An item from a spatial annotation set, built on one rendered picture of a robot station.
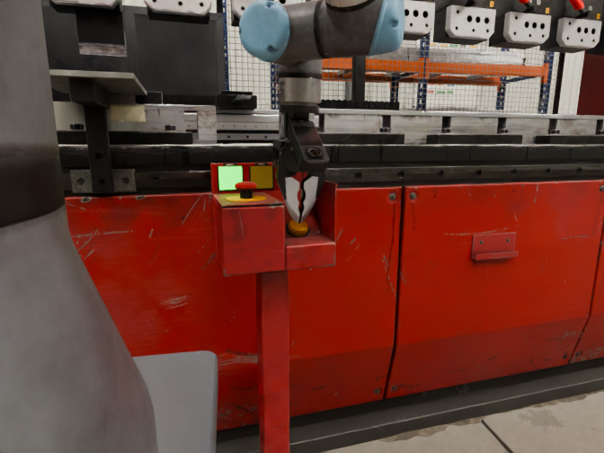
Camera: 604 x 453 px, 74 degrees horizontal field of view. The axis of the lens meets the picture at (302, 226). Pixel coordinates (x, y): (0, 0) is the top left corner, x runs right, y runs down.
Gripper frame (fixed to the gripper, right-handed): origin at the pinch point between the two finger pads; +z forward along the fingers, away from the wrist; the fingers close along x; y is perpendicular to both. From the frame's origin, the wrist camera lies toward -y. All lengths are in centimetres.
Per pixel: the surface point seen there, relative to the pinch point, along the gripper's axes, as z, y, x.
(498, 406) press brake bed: 73, 16, -76
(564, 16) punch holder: -48, 36, -94
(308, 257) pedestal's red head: 5.5, -6.5, 0.3
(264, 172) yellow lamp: -7.1, 9.9, 4.5
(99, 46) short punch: -32, 42, 36
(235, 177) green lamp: -6.1, 9.8, 10.3
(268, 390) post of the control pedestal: 33.9, -3.7, 6.8
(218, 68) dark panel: -33, 92, 3
